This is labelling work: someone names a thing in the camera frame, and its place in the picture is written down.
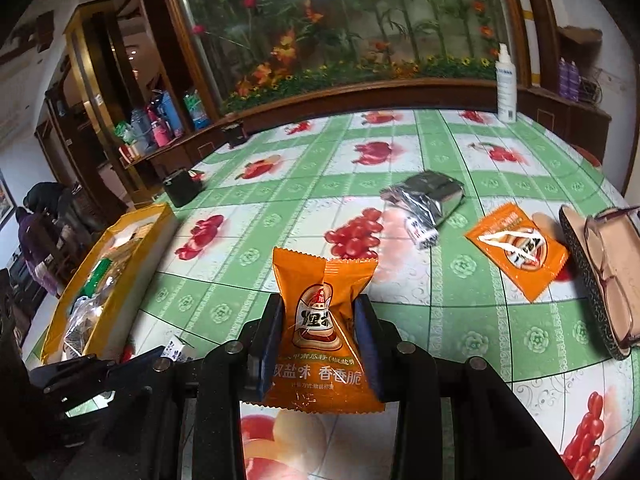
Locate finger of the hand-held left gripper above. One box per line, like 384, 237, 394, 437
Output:
30, 347, 168, 413

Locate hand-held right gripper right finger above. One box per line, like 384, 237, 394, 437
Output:
354, 296, 573, 480

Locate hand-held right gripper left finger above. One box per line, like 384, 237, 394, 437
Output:
70, 292, 286, 480

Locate orange pillow snack packet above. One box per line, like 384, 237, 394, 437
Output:
261, 246, 388, 415

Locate clear crinkly snack packet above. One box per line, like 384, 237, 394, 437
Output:
62, 295, 108, 361

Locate yellow cardboard box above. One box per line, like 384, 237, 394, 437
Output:
40, 203, 176, 366

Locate small white printed packet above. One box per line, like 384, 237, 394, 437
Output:
162, 336, 198, 363

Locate bright green snack packet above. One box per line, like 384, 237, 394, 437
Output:
82, 258, 113, 301

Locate large orange cracker packet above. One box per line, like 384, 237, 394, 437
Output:
95, 237, 143, 286

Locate green fruit print tablecloth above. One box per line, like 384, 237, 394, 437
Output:
25, 107, 640, 480

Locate flat orange snack packet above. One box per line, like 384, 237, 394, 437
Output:
465, 202, 571, 303

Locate silver foil snack packet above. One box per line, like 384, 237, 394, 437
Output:
380, 170, 466, 251

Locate black box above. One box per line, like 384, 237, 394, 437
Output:
162, 169, 206, 207

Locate small black holder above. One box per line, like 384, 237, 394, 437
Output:
222, 121, 248, 148

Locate dark patterned glasses case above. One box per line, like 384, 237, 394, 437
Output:
559, 204, 640, 361

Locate pale blue bottle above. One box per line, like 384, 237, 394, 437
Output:
131, 109, 151, 153

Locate green and blue packet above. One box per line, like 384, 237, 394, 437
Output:
182, 89, 211, 131

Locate eyeglasses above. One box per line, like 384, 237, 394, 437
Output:
582, 205, 640, 348

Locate white spray bottle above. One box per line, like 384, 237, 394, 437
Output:
495, 42, 518, 123

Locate wire basket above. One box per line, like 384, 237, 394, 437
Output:
577, 77, 603, 106

